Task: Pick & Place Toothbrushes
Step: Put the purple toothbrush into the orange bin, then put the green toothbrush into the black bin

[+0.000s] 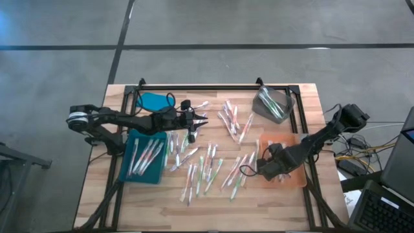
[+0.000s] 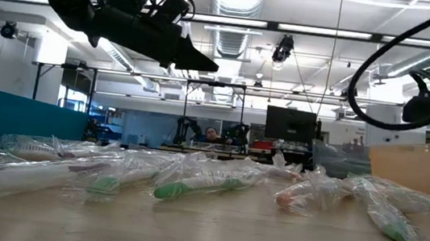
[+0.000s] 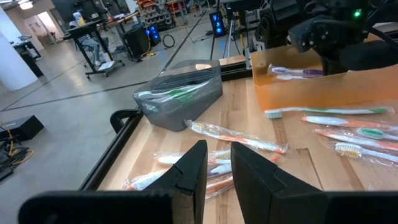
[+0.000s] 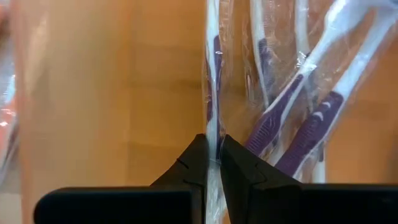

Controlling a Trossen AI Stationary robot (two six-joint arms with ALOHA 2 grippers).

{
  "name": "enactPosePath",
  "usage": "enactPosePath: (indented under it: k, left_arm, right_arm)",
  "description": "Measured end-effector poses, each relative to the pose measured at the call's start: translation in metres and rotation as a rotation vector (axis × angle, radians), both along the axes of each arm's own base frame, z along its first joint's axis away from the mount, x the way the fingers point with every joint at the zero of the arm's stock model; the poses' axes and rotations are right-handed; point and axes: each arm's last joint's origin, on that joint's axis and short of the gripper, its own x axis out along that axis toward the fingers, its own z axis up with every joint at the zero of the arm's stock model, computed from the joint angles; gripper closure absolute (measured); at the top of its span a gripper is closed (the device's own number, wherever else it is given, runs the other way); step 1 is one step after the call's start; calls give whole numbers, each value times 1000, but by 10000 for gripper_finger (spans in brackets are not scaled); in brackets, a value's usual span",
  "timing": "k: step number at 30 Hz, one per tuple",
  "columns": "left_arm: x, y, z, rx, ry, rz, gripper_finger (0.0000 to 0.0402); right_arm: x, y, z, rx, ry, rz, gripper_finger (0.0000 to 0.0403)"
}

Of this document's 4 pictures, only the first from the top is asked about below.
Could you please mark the white paper sheet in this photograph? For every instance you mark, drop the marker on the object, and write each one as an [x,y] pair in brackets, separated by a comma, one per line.
[351,197]

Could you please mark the blue oval lid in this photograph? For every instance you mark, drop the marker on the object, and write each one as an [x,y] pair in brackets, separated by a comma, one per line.
[152,101]

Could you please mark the black power strip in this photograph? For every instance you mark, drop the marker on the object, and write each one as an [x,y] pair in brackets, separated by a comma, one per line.
[351,166]

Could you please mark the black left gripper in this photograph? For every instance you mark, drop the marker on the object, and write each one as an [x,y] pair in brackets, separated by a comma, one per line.
[168,119]

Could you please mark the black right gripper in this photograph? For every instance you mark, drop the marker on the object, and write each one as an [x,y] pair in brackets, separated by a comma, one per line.
[275,166]

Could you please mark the black power adapter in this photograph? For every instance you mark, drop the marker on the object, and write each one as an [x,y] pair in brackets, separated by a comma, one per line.
[357,142]

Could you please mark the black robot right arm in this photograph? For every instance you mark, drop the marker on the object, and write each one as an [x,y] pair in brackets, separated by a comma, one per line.
[323,136]

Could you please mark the black laptop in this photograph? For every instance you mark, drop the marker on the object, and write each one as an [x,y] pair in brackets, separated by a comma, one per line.
[378,217]

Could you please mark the black floor stand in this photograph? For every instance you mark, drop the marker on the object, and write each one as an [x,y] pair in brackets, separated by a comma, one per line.
[19,158]

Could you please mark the teal plastic bin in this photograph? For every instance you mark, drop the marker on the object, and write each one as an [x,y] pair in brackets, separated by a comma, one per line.
[126,174]

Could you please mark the black desk leg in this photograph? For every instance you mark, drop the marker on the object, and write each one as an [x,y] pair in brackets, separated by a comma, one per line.
[359,182]

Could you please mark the grey plastic bin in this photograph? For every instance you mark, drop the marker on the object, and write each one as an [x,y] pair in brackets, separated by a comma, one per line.
[288,110]

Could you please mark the orange translucent plastic bin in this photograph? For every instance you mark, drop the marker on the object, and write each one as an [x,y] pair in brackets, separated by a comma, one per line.
[299,142]

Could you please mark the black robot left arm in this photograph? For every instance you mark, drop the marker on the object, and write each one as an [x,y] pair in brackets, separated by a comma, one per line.
[129,121]

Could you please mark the grey open laptop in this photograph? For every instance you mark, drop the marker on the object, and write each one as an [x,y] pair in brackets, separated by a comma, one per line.
[398,161]

